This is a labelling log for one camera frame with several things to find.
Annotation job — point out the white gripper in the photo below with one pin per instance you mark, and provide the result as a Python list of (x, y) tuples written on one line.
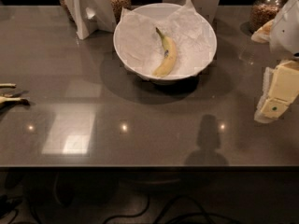
[(286, 32)]

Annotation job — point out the yellow banana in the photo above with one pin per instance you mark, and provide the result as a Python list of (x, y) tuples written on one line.
[(170, 55)]

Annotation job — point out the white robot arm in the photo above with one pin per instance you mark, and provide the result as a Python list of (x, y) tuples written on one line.
[(284, 35)]

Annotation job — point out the banana stem lower left edge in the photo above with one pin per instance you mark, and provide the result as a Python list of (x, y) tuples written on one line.
[(17, 100)]

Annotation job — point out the white crumpled paper liner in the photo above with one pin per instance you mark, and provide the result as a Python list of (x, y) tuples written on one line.
[(138, 44)]

